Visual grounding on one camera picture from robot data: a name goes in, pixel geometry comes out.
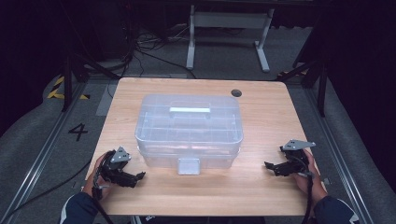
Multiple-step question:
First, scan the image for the yellow black floor tape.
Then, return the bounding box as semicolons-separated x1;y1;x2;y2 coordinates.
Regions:
46;75;92;101

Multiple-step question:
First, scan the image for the black floor cable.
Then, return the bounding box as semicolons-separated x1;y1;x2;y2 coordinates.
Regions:
0;157;92;222

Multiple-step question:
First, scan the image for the person's right hand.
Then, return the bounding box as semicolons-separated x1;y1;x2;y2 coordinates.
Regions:
293;148;328;207

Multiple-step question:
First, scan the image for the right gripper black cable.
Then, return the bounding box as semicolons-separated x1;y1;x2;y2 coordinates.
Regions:
300;155;315;224

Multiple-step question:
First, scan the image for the black tripod stand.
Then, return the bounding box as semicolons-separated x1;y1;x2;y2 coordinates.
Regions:
276;57;330;119
61;50;122;113

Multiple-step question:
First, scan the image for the metal floor rail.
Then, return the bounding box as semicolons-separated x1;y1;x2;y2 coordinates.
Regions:
303;87;376;224
0;81;89;224

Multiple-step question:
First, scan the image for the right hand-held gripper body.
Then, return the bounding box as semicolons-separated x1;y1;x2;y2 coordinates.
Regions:
279;138;317;177

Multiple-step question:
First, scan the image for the clear plastic storage box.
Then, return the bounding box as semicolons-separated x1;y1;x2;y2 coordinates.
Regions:
134;93;245;176

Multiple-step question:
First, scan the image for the white metal stand frame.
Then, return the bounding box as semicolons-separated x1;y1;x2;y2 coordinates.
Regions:
185;4;276;74

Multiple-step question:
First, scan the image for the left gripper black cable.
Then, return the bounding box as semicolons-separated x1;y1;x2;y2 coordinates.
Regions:
92;174;114;224

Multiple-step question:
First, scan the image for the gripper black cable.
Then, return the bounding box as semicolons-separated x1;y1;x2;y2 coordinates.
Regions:
92;174;114;224
300;155;315;224

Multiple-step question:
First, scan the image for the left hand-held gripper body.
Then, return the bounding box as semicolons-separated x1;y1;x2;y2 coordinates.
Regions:
98;146;138;189

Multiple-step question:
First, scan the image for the person's left hand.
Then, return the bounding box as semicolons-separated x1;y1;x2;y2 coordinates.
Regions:
81;150;114;201

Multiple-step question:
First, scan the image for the tangle of black floor cables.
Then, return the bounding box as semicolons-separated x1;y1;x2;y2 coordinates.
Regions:
120;24;198;80

